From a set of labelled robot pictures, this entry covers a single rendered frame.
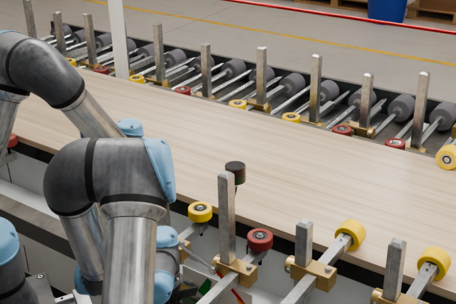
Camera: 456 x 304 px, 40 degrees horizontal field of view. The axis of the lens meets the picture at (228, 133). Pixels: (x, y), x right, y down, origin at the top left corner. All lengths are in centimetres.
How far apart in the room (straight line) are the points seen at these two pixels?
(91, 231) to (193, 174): 107
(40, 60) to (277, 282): 114
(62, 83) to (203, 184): 96
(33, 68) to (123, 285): 55
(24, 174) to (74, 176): 177
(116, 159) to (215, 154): 136
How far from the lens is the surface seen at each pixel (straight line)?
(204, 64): 306
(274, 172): 229
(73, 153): 110
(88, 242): 128
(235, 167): 176
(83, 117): 145
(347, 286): 199
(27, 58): 139
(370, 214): 208
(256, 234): 195
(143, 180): 106
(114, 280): 105
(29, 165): 280
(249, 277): 186
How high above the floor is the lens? 203
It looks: 26 degrees down
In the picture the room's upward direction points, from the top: 1 degrees counter-clockwise
